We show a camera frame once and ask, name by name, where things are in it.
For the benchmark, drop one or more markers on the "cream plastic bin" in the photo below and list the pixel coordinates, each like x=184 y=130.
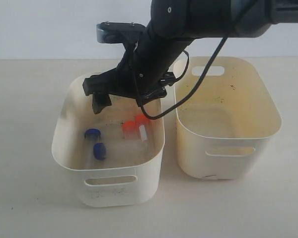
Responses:
x=226 y=125
x=108 y=182

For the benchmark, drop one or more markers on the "blue-capped tube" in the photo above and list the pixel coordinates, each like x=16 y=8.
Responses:
x=118 y=150
x=91 y=137

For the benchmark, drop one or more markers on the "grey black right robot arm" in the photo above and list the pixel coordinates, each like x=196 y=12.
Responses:
x=223 y=19

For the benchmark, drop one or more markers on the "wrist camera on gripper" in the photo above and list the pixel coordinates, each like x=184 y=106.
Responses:
x=118 y=33

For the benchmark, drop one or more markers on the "orange-capped tube with label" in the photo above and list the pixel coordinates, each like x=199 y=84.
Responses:
x=142 y=123

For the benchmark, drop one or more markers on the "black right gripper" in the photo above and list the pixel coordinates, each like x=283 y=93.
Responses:
x=142 y=72

